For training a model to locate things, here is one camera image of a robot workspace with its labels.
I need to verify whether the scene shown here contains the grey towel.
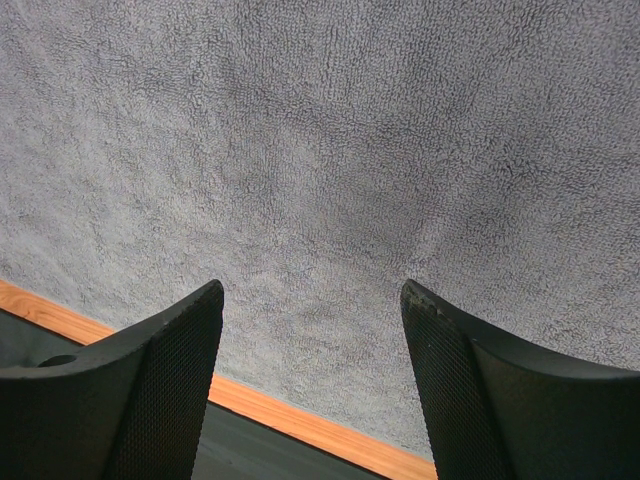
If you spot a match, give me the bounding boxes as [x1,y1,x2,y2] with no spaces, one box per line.
[1,1,639,456]

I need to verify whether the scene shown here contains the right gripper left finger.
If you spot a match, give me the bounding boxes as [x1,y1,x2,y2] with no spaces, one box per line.
[1,280,224,479]

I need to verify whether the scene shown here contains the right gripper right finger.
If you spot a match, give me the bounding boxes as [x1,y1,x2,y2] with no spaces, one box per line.
[400,280,639,479]

